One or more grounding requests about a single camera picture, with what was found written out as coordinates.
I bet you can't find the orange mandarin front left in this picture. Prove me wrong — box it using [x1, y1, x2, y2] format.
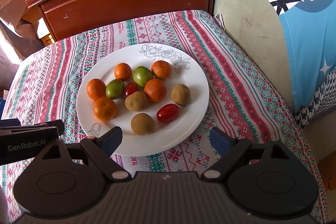
[93, 97, 117, 122]

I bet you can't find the orange mandarin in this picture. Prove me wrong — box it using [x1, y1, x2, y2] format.
[93, 97, 117, 122]
[151, 60, 172, 80]
[86, 79, 106, 101]
[114, 63, 132, 81]
[143, 79, 167, 102]

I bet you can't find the orange mandarin far left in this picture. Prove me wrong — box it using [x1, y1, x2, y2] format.
[86, 79, 106, 101]

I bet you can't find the patterned striped tablecloth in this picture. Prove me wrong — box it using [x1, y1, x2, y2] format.
[0, 9, 330, 223]

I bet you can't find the black white houndstooth cloth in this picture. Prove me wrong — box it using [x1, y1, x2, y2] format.
[294, 70, 335, 130]

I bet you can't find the brown kiwi front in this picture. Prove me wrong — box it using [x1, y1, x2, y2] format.
[130, 113, 155, 135]

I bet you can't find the brown kiwi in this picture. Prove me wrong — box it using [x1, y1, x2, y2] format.
[171, 84, 191, 106]
[125, 91, 148, 112]
[130, 113, 155, 135]

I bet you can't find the green tomato left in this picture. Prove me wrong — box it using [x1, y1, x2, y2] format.
[105, 79, 125, 100]

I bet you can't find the green tomato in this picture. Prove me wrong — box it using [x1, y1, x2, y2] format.
[105, 79, 125, 100]
[132, 66, 154, 87]

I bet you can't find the brown kiwi centre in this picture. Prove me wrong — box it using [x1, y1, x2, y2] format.
[125, 91, 148, 112]

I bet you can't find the small red cherry tomato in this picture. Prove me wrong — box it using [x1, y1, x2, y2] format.
[124, 82, 139, 98]

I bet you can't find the orange mandarin back left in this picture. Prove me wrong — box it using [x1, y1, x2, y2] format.
[114, 63, 132, 81]

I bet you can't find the red cherry tomato front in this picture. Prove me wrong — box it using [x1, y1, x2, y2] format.
[156, 103, 180, 123]

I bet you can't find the brown kiwi right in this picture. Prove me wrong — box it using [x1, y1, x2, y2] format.
[171, 84, 191, 106]

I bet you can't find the orange mandarin centre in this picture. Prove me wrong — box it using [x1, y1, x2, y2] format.
[143, 79, 167, 102]

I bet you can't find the green tomato right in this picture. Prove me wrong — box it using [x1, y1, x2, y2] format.
[132, 66, 154, 87]

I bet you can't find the white floral plate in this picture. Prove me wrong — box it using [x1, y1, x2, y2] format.
[76, 43, 210, 157]

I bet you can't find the orange mandarin back right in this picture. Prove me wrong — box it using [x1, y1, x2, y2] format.
[151, 60, 172, 80]

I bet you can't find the beige sofa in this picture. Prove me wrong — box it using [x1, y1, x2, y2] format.
[214, 0, 335, 164]

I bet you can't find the blue cartoon pillow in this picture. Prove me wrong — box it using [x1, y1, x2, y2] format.
[267, 0, 335, 112]

